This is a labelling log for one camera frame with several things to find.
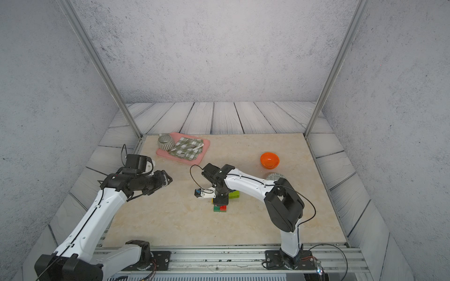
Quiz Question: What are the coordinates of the orange plastic bowl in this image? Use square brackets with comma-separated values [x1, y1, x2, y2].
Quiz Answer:
[260, 152, 280, 170]

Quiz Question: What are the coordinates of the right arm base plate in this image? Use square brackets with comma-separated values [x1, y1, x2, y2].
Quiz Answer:
[263, 250, 316, 270]

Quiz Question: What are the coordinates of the right aluminium frame post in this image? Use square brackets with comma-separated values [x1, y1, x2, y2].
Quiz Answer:
[304, 0, 370, 139]

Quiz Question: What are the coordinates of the aluminium frame post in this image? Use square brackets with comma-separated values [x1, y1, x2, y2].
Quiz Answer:
[57, 0, 143, 140]
[304, 0, 370, 139]

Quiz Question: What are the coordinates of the pink plastic tray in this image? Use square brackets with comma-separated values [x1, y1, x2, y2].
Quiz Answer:
[156, 132, 211, 166]

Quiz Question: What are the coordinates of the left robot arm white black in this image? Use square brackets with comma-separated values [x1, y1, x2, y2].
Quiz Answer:
[34, 154, 173, 281]

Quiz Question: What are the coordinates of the left aluminium frame post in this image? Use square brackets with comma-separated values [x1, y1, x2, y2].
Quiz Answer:
[57, 0, 143, 140]

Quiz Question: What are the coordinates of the striped ceramic cup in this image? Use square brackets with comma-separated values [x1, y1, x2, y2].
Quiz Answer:
[158, 134, 175, 152]

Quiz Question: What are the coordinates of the front aluminium rail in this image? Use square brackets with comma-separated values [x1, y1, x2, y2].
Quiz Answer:
[151, 244, 372, 281]

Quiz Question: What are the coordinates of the green checkered cloth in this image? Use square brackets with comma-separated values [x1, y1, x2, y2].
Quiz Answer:
[168, 137, 204, 160]

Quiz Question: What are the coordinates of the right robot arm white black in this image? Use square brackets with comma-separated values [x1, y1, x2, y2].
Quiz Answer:
[195, 163, 305, 268]

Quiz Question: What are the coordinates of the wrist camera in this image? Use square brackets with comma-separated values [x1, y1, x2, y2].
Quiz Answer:
[145, 157, 155, 173]
[194, 187, 216, 199]

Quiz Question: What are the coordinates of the lime long lego brick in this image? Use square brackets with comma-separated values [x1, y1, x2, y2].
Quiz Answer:
[229, 191, 240, 199]

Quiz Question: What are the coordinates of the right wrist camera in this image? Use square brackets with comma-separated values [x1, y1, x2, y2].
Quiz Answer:
[194, 187, 216, 199]

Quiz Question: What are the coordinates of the white utensil on cloth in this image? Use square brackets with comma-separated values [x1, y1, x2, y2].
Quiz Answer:
[187, 143, 204, 151]

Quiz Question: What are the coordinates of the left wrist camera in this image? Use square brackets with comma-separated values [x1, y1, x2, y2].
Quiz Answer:
[145, 157, 155, 173]

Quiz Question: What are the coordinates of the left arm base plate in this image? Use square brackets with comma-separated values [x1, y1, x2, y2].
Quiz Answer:
[150, 251, 171, 272]

